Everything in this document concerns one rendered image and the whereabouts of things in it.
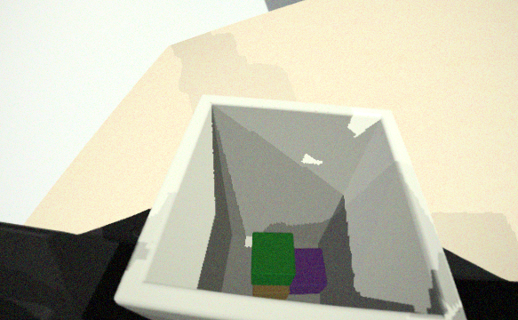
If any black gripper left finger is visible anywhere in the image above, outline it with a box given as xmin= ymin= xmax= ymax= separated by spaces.
xmin=0 ymin=207 xmax=152 ymax=320

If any green block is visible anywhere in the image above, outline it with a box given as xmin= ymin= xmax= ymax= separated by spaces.
xmin=251 ymin=232 xmax=296 ymax=285

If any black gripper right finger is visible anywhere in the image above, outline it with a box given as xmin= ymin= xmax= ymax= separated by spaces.
xmin=442 ymin=248 xmax=518 ymax=320

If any grey square open-top cup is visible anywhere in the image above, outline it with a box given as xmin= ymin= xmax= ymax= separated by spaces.
xmin=114 ymin=95 xmax=466 ymax=320

